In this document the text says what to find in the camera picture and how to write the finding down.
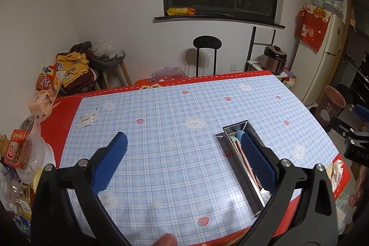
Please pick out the white plastic bag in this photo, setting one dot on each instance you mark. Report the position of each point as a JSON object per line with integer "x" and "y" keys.
{"x": 344, "y": 214}

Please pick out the white paper card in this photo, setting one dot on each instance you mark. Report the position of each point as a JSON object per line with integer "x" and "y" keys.
{"x": 88, "y": 118}

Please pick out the clear glass jar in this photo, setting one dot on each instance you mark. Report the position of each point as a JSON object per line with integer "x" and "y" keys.
{"x": 11, "y": 191}

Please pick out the red printed cloth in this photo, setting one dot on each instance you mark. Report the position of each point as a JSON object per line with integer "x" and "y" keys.
{"x": 312, "y": 27}

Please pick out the red food packet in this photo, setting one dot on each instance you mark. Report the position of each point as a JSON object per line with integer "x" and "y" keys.
{"x": 17, "y": 149}

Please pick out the green spoon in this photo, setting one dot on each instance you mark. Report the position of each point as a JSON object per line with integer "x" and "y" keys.
{"x": 238, "y": 135}

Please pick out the yellow packet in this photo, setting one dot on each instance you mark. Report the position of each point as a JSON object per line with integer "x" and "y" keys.
{"x": 181, "y": 11}

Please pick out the brown trash bin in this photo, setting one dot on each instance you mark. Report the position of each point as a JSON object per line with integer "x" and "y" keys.
{"x": 331, "y": 104}

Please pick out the cream fridge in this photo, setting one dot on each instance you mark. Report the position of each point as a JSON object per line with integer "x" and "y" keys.
{"x": 325, "y": 67}

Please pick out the clear plastic bags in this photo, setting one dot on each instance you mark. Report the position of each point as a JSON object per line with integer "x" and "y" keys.
{"x": 105, "y": 50}

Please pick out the pink chopstick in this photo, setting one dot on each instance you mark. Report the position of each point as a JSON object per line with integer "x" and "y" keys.
{"x": 245, "y": 161}

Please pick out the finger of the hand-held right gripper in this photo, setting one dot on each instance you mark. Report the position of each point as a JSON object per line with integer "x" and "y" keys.
{"x": 341, "y": 126}
{"x": 362, "y": 112}

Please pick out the blue plaid table mat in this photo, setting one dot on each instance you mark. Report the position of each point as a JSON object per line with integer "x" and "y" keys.
{"x": 173, "y": 162}

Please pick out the person's right hand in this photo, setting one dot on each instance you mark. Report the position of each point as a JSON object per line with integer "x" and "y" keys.
{"x": 355, "y": 197}

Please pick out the glass bowls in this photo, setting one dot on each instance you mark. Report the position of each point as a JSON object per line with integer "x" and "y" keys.
{"x": 328, "y": 4}

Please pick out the person's left hand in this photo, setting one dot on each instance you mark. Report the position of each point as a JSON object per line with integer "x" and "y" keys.
{"x": 164, "y": 240}

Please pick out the pale snack bag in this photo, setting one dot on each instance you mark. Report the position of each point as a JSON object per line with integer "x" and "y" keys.
{"x": 41, "y": 103}

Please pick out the rice cooker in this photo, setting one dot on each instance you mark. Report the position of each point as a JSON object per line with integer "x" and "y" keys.
{"x": 274, "y": 60}

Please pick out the black round stool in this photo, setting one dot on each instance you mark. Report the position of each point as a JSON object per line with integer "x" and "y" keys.
{"x": 207, "y": 42}

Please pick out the stainless steel utensil container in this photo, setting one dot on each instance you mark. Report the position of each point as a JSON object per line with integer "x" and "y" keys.
{"x": 233, "y": 153}

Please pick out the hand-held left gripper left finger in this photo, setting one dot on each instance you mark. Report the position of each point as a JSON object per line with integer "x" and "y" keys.
{"x": 111, "y": 161}

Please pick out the pink plastic lid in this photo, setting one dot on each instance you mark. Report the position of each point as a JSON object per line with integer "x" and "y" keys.
{"x": 168, "y": 74}

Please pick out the grey stool wooden legs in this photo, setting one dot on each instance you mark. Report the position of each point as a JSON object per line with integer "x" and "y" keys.
{"x": 111, "y": 66}

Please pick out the black metal rack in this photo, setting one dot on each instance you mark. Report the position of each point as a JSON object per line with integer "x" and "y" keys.
{"x": 253, "y": 41}

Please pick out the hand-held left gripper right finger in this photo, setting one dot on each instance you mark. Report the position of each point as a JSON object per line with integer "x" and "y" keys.
{"x": 258, "y": 162}

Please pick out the clear plastic container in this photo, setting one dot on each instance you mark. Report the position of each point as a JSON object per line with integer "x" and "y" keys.
{"x": 39, "y": 159}

